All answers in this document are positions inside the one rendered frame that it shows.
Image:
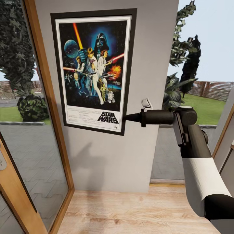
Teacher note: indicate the poster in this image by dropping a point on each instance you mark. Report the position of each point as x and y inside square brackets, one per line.
[94, 51]

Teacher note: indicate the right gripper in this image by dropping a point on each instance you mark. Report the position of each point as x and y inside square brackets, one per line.
[148, 117]

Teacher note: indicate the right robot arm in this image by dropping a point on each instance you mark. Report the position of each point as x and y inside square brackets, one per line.
[205, 190]

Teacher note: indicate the fixed window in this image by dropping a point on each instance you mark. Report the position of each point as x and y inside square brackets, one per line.
[200, 75]

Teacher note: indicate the door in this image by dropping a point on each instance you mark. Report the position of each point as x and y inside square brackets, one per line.
[36, 184]

